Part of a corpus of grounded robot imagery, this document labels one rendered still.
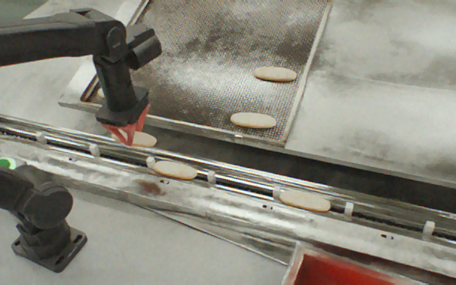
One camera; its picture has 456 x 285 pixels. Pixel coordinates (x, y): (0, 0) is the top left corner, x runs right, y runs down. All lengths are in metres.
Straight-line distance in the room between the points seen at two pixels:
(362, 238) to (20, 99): 0.93
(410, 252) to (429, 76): 0.42
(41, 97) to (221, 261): 0.70
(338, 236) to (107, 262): 0.43
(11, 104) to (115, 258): 0.59
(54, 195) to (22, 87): 0.60
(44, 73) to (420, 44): 0.98
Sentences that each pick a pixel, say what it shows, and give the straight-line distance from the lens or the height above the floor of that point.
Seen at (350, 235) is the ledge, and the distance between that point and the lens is 0.89.
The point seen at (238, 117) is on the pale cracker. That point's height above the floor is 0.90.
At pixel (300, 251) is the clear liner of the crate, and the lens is 0.79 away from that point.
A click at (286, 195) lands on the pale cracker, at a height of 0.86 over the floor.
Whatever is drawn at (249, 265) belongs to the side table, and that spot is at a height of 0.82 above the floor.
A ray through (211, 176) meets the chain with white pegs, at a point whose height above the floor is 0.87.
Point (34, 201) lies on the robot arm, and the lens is 0.85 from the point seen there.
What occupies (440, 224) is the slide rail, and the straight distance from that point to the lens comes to 0.96.
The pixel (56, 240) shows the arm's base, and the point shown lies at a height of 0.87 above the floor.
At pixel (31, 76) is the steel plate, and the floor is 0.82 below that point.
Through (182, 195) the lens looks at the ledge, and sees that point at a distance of 0.95.
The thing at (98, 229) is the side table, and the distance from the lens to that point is 1.00.
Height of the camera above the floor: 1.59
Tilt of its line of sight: 46 degrees down
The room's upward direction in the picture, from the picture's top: 5 degrees counter-clockwise
